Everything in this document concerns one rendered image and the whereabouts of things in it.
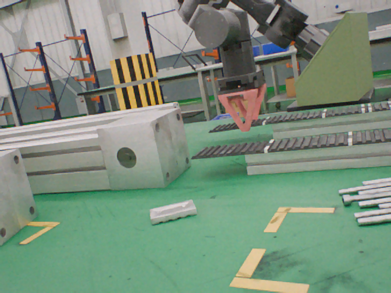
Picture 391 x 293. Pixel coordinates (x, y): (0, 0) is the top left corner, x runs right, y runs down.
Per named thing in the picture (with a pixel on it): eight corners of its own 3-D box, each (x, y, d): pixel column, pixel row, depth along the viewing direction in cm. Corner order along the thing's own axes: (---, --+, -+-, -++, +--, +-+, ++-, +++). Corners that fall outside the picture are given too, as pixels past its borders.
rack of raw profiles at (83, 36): (-4, 134, 1094) (-28, 55, 1047) (22, 127, 1171) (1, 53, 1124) (84, 123, 936) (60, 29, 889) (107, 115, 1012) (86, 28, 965)
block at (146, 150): (197, 160, 65) (185, 104, 63) (165, 188, 54) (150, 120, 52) (150, 164, 69) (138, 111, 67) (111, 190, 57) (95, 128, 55)
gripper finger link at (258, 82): (227, 133, 72) (219, 82, 70) (238, 124, 78) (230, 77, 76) (264, 129, 69) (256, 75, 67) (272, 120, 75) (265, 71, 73)
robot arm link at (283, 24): (316, 28, 105) (304, 45, 107) (287, 7, 108) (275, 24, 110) (308, 27, 97) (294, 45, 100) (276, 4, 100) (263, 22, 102)
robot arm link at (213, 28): (210, -25, 69) (187, 18, 74) (180, -33, 59) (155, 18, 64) (263, 13, 67) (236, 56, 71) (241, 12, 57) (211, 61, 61)
